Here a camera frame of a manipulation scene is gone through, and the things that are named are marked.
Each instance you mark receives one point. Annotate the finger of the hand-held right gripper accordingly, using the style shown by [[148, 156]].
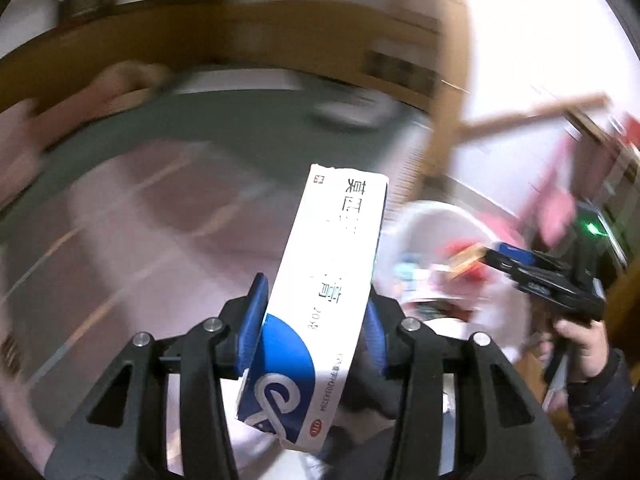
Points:
[[517, 252], [500, 264]]

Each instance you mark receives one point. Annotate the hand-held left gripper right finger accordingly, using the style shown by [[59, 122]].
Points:
[[376, 340]]

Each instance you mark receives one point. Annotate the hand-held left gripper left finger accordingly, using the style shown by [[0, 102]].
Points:
[[250, 330]]

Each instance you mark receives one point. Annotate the red box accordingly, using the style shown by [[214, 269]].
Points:
[[467, 260]]

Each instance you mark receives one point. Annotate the white plastic basket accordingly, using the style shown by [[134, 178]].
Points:
[[435, 220]]

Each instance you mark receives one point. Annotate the white blue box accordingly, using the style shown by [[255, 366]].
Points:
[[325, 260]]

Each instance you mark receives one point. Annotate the person's right forearm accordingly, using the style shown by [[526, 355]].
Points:
[[605, 410]]

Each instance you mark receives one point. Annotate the person's right hand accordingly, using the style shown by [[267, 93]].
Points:
[[587, 350]]

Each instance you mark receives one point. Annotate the pink fabric item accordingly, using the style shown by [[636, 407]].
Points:
[[557, 195]]

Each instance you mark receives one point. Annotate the pink grey patchwork blanket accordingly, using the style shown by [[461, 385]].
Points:
[[150, 260]]

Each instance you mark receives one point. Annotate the white handheld appliance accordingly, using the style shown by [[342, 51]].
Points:
[[350, 110]]

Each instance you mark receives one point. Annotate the green bed sheet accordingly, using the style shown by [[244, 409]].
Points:
[[225, 110]]

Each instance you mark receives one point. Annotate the wooden bed frame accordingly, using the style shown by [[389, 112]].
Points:
[[250, 35]]

